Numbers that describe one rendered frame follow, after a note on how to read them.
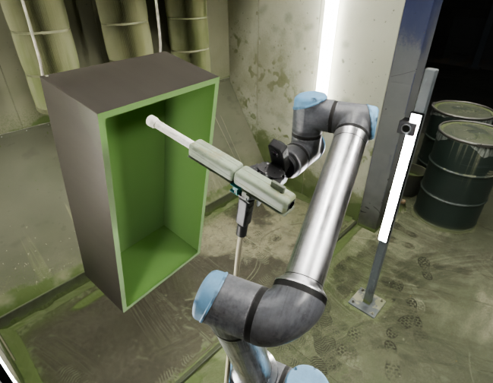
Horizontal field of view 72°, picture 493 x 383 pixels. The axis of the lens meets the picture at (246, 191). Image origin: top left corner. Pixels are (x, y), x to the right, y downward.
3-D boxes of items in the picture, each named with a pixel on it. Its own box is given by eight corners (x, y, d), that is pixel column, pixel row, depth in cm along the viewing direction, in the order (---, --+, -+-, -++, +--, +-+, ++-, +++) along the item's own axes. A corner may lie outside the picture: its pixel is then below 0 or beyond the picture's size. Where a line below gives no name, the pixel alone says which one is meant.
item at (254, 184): (281, 253, 91) (300, 188, 76) (271, 264, 88) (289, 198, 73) (159, 169, 111) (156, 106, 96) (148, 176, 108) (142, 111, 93)
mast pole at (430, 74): (361, 302, 248) (425, 68, 161) (365, 299, 251) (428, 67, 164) (368, 306, 245) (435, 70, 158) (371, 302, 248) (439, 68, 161)
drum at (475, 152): (415, 193, 374) (440, 115, 327) (476, 208, 350) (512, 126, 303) (409, 222, 330) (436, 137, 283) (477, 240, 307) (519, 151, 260)
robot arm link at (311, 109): (339, 91, 96) (333, 132, 103) (299, 87, 101) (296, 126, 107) (330, 101, 89) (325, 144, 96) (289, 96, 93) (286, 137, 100)
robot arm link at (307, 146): (302, 125, 108) (300, 153, 114) (281, 138, 100) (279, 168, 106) (329, 131, 104) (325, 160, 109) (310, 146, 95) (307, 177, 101)
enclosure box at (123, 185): (85, 275, 200) (39, 75, 124) (164, 225, 240) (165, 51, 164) (123, 313, 186) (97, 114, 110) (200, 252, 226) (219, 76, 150)
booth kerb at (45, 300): (1, 333, 222) (-7, 321, 215) (0, 332, 223) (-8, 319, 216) (268, 182, 388) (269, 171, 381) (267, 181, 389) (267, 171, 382)
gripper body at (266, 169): (270, 204, 92) (292, 185, 99) (276, 179, 86) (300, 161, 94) (247, 190, 94) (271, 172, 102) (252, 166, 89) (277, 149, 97)
